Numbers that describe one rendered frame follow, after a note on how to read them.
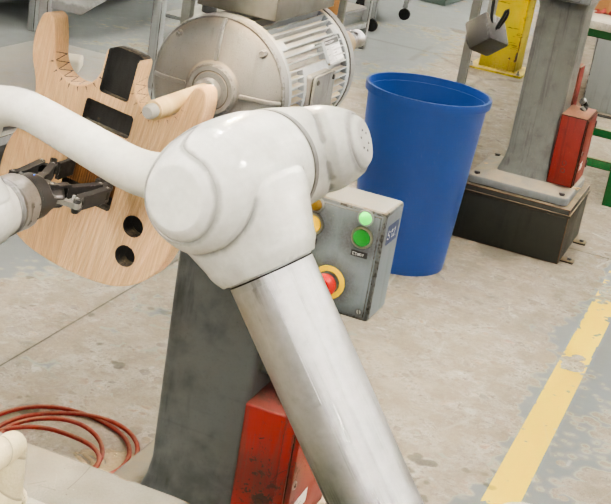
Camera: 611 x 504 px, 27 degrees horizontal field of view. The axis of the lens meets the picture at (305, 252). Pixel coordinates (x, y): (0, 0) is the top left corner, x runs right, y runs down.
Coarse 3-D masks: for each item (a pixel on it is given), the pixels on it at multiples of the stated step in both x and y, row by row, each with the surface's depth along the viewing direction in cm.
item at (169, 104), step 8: (192, 88) 207; (168, 96) 200; (176, 96) 201; (184, 96) 203; (160, 104) 196; (168, 104) 198; (176, 104) 200; (160, 112) 196; (168, 112) 198; (176, 112) 202; (152, 120) 197
